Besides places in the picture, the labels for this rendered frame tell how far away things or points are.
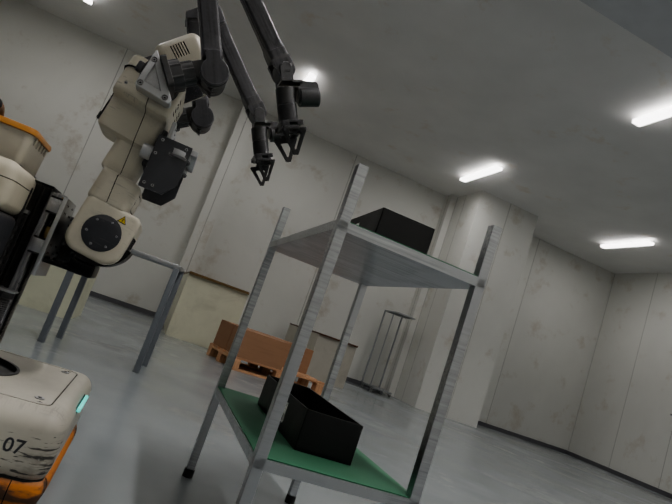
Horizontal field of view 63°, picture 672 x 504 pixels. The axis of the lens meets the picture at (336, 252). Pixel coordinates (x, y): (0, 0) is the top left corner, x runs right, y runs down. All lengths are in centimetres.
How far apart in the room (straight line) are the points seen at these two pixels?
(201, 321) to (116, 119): 615
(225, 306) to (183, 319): 58
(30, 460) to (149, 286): 914
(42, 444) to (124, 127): 87
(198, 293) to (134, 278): 303
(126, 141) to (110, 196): 18
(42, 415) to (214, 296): 632
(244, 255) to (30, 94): 466
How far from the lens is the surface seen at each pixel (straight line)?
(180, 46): 179
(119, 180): 167
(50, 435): 151
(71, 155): 1091
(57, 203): 173
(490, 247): 155
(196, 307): 773
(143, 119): 174
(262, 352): 634
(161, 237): 1061
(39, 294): 601
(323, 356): 871
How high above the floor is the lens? 66
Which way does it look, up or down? 9 degrees up
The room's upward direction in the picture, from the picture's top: 19 degrees clockwise
